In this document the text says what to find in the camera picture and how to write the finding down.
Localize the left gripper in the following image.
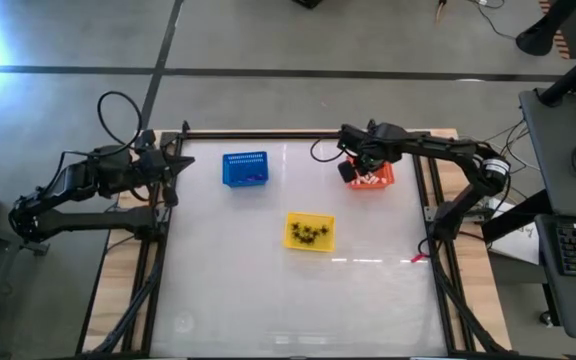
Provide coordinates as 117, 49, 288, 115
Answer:
135, 144, 197, 184

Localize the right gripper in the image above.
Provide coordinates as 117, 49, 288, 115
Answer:
336, 122, 409, 184

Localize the orange plastic basket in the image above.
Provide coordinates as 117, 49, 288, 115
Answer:
346, 155, 396, 191

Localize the blue plastic basket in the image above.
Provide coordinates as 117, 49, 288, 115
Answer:
221, 151, 270, 189

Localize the yellow plastic basket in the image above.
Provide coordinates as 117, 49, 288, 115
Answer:
282, 211, 337, 253

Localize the wooden table board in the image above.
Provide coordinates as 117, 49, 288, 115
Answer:
81, 128, 513, 354

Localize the black desk support beam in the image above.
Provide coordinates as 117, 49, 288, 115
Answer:
481, 188, 554, 244

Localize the white paper sheet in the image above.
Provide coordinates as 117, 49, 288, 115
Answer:
487, 198, 542, 265

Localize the large grey side desk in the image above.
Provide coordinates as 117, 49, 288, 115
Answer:
519, 87, 576, 220

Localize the black stand foot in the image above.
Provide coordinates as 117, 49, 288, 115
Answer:
515, 0, 576, 57

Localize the small grey side desk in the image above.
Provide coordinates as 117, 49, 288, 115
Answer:
535, 213, 576, 341

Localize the black diagonal pole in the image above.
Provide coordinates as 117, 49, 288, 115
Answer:
539, 42, 576, 107

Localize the striped hazard strip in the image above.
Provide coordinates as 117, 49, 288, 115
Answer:
539, 0, 572, 60

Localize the floor cable bundle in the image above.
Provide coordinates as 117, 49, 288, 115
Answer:
460, 118, 542, 206

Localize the black floor cable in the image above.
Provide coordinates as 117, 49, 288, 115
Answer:
467, 0, 518, 41

